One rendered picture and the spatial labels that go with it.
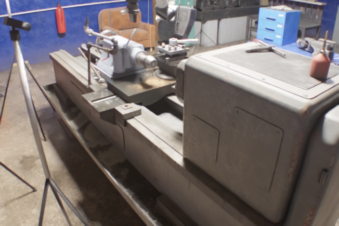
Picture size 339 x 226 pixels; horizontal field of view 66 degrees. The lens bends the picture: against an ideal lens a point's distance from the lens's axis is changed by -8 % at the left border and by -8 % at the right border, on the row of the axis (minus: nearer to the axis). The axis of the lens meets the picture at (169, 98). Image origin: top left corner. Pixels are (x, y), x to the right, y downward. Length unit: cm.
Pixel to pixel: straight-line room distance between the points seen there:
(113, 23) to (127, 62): 394
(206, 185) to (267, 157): 37
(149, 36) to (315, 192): 523
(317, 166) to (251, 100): 29
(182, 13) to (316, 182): 181
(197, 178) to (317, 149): 57
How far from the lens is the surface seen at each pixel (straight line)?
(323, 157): 91
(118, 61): 196
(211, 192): 123
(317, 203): 102
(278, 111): 89
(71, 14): 593
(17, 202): 258
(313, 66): 103
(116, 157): 211
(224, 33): 667
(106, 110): 174
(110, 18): 583
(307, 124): 87
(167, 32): 244
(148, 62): 180
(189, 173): 130
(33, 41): 581
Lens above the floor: 167
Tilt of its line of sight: 26 degrees down
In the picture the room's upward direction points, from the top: straight up
